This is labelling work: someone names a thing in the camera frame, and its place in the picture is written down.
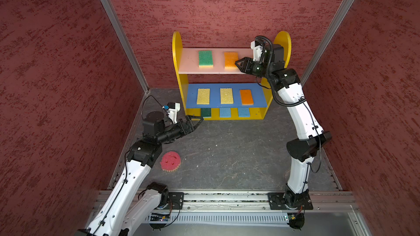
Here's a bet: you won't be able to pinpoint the white slotted cable duct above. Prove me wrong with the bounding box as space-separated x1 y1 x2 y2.
144 213 289 225

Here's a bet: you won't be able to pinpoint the right aluminium corner post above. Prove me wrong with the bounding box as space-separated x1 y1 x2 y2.
301 0 355 89

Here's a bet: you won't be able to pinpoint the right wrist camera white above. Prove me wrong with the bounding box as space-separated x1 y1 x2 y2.
250 40 265 63

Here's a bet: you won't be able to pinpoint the aluminium corner post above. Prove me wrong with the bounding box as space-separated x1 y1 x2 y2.
301 0 355 89
100 0 150 95

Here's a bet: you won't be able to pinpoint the yellow shelf pink blue boards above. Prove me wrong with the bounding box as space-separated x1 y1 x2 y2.
172 31 273 121

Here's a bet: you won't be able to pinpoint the left electronics board with wires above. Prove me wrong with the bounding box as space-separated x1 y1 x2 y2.
149 213 179 230

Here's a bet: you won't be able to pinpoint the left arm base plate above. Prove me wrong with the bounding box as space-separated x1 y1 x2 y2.
162 192 185 210

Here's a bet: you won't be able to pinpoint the dark yellow scouring pad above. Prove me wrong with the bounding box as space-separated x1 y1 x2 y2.
199 50 214 68

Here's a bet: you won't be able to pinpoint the green scouring sponge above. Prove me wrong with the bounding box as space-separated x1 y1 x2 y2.
200 108 212 118

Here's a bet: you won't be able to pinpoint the aluminium mounting rail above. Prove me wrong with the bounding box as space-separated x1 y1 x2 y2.
171 190 360 213

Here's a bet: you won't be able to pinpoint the yellow sponge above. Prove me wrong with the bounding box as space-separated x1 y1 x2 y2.
220 88 234 104
196 88 211 105

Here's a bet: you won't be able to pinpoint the orange sponge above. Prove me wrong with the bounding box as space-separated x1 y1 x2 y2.
224 52 239 71
240 89 254 106

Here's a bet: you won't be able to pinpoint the electronics board with wires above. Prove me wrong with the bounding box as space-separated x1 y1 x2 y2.
287 213 305 230
149 213 179 230

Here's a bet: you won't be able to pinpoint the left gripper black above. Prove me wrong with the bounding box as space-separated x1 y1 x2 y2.
157 115 203 144

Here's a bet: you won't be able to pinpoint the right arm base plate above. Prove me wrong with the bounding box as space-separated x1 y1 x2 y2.
268 190 313 210

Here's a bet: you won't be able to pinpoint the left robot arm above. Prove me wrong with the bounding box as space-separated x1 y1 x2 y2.
75 109 204 236

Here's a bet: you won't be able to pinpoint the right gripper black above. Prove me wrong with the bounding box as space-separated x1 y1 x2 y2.
236 56 273 78

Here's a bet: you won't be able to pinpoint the pink round smiley sponge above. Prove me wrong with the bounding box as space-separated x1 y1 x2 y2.
160 151 181 172

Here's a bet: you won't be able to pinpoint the left aluminium corner post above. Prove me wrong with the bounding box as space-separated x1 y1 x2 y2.
100 0 150 95

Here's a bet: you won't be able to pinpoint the right electronics board with wires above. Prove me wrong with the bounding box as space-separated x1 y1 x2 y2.
287 213 305 230

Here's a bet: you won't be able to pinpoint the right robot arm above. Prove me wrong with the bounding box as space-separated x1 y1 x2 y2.
235 40 331 209

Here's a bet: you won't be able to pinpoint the blue sponge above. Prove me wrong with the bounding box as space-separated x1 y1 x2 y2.
219 108 231 118
238 107 250 118

